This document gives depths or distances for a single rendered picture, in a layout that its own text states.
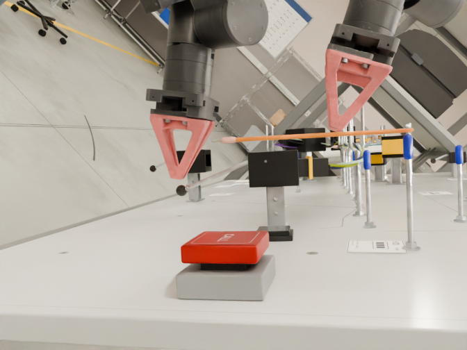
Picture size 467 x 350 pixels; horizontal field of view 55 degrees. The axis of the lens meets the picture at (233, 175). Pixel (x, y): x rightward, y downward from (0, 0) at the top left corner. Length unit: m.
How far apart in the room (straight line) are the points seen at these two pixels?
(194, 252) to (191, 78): 0.27
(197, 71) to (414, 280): 0.32
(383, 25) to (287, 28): 7.64
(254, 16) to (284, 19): 7.70
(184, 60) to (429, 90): 1.15
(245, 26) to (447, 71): 1.17
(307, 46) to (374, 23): 7.58
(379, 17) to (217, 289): 0.34
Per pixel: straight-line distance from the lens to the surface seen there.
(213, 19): 0.48
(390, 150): 1.01
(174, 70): 0.52
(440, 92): 1.58
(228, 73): 8.19
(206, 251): 0.29
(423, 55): 1.58
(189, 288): 0.29
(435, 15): 0.59
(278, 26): 8.17
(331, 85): 0.48
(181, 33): 0.53
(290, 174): 0.50
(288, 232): 0.45
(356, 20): 0.51
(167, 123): 0.53
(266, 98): 8.03
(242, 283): 0.28
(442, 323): 0.26
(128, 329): 0.28
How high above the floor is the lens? 1.20
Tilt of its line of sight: 12 degrees down
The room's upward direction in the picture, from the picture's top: 45 degrees clockwise
